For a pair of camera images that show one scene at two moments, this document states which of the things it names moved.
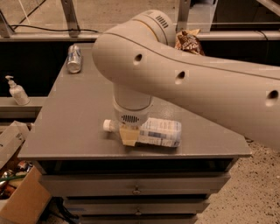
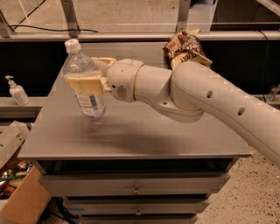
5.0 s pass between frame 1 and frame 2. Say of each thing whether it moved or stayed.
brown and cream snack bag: stayed
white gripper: moved
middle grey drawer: stayed
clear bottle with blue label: moved
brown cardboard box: stayed
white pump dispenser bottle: stayed
